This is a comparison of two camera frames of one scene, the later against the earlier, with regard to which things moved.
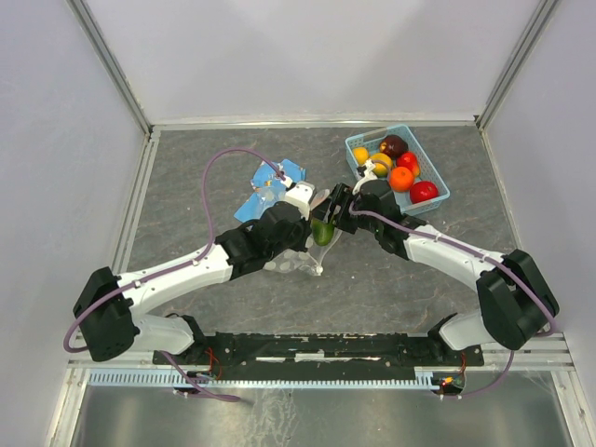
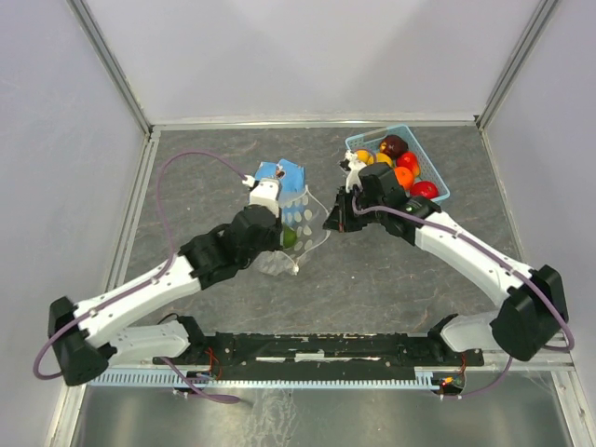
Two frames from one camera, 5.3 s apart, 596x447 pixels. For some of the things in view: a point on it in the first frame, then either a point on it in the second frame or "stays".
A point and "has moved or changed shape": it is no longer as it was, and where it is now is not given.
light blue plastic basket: x=372 y=142 stays
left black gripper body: x=297 y=240 → x=272 y=242
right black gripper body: x=347 y=220 stays
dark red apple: x=393 y=144 stays
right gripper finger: x=335 y=210 stays
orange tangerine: x=401 y=179 stays
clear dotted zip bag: x=310 y=261 has moved or changed shape
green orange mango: x=322 y=232 has moved or changed shape
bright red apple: x=422 y=191 stays
